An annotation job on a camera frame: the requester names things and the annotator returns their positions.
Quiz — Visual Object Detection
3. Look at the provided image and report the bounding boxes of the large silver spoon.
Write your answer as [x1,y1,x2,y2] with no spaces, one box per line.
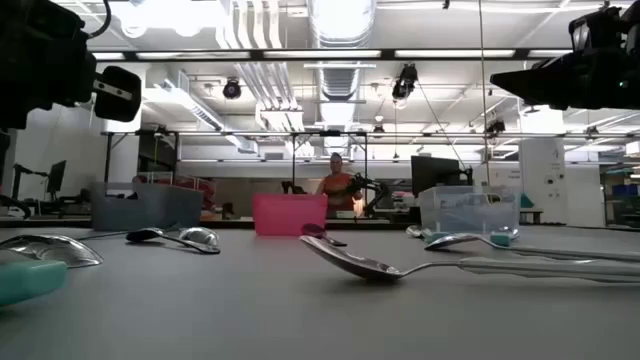
[298,234,640,285]

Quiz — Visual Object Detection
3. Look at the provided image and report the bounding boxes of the black spoon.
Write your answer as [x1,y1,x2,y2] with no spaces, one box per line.
[301,222,348,248]
[124,227,222,255]

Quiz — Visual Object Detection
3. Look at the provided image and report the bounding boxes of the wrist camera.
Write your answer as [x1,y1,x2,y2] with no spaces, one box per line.
[568,2,640,51]
[0,0,87,51]

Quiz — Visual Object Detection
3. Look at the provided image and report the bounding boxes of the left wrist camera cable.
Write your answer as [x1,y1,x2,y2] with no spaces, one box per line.
[87,0,113,40]

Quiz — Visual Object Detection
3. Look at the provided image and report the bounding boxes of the overhead light bar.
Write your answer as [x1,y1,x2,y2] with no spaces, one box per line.
[84,47,574,63]

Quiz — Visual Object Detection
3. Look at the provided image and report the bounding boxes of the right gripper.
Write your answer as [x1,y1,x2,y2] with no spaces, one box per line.
[490,47,640,112]

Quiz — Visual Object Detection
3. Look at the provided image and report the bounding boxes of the background bench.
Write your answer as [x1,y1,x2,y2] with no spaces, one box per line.
[514,208,545,225]

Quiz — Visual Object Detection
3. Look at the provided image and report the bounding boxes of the thin hanging cable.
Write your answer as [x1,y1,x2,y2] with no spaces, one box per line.
[477,0,492,187]

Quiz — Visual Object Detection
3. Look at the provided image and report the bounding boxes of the white ceiling pipes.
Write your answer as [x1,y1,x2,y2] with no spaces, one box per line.
[214,0,307,132]

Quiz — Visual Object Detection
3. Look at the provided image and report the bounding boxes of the grey plastic bin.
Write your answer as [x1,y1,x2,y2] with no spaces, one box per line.
[90,182,205,232]

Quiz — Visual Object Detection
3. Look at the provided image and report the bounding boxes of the black background workstation frame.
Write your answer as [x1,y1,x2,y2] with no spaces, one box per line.
[102,128,640,187]

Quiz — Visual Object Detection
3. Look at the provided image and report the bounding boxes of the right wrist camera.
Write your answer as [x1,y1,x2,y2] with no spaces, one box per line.
[568,2,640,51]

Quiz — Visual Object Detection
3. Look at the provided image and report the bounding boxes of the white rectangular air duct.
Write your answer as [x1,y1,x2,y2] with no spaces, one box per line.
[144,67,259,154]

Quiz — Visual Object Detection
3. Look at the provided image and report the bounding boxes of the clear plastic bin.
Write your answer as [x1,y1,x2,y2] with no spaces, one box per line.
[418,185,521,236]

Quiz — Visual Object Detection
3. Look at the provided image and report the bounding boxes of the person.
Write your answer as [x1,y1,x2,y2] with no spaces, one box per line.
[315,152,362,214]

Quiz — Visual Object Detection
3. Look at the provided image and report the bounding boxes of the red background boxes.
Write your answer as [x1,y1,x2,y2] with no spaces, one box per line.
[132,171,218,211]

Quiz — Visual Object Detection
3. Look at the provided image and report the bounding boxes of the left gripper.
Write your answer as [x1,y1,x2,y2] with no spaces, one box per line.
[0,47,143,132]

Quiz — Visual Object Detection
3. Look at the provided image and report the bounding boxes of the metal storage shelf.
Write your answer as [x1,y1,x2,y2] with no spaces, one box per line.
[599,164,640,229]

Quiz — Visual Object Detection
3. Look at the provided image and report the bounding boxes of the large black monitor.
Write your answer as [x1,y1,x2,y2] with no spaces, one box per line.
[410,155,474,198]

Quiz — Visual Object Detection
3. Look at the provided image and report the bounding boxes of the spoon with thin teal handle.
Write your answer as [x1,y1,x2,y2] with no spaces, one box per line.
[424,232,640,265]

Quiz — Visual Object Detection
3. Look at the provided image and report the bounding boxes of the small black monitor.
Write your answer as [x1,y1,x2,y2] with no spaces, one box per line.
[46,159,68,197]

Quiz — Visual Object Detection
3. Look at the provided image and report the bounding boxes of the pink-red plastic bin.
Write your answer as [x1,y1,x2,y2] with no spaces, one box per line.
[252,193,329,237]

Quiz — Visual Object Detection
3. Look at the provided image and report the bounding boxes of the silver ribbed ventilation duct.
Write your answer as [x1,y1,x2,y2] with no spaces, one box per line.
[305,0,377,129]

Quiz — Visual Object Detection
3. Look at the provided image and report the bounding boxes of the white pillar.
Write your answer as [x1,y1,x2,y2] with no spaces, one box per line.
[518,107,569,226]

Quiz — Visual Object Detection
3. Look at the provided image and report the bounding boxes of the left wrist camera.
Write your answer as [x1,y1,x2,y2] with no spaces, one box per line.
[0,0,87,51]

